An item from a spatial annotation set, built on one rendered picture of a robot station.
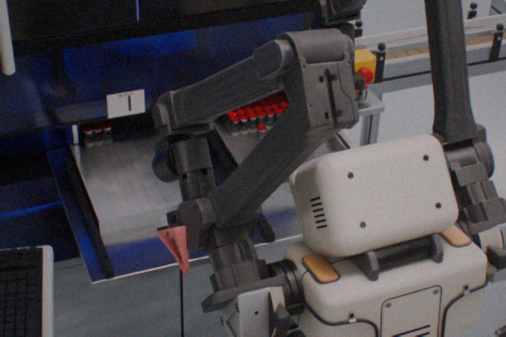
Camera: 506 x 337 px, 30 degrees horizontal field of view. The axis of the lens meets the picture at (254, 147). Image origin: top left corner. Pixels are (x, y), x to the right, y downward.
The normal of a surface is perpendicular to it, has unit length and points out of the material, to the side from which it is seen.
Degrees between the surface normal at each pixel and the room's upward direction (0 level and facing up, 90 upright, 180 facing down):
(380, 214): 48
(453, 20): 69
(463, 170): 37
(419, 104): 0
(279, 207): 0
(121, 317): 90
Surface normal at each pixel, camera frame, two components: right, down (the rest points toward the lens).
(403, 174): 0.30, -0.15
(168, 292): 0.35, 0.54
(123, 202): 0.03, -0.82
